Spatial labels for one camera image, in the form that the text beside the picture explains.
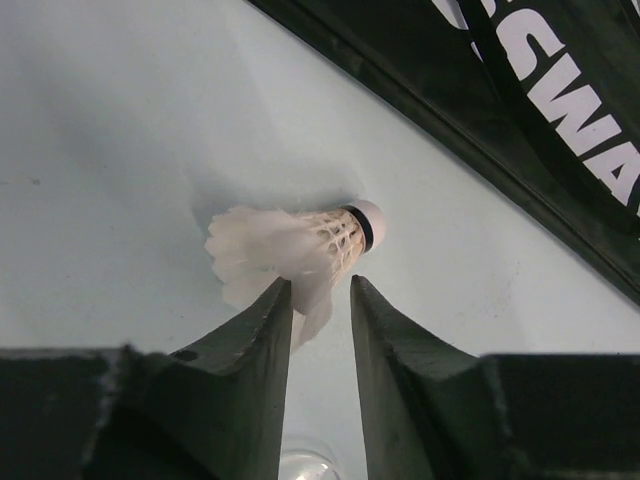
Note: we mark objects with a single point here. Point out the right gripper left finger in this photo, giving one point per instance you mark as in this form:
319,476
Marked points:
213,409

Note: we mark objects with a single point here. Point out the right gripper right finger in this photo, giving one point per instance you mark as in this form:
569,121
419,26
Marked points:
432,411

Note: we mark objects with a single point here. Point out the clear tube lid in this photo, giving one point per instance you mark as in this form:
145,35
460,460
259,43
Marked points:
308,458

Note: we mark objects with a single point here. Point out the white shuttlecock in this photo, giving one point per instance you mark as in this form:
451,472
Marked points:
313,251

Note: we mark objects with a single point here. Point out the black racket bag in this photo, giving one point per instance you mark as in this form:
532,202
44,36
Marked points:
541,98

